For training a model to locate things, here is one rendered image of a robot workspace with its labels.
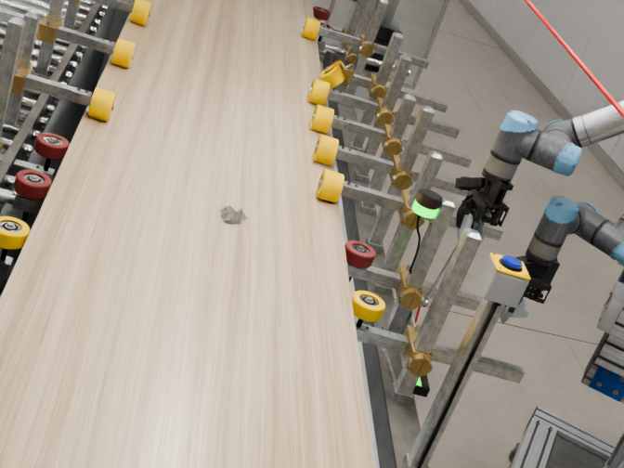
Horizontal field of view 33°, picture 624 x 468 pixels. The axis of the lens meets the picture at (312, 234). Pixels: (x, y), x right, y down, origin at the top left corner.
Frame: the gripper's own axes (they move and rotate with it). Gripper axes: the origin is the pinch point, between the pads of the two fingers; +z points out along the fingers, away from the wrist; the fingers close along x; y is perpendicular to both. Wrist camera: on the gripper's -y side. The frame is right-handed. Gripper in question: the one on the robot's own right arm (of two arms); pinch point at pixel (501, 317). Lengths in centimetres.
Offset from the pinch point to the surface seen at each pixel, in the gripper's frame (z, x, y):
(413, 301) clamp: -2.1, -8.5, -26.4
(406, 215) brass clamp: -12.7, 17.0, -29.2
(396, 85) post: -23, 94, -27
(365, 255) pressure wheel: -8.1, -3.4, -40.8
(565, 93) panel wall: 66, 519, 194
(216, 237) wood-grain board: -7, -14, -78
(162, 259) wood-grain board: -7, -31, -89
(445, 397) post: -8, -57, -28
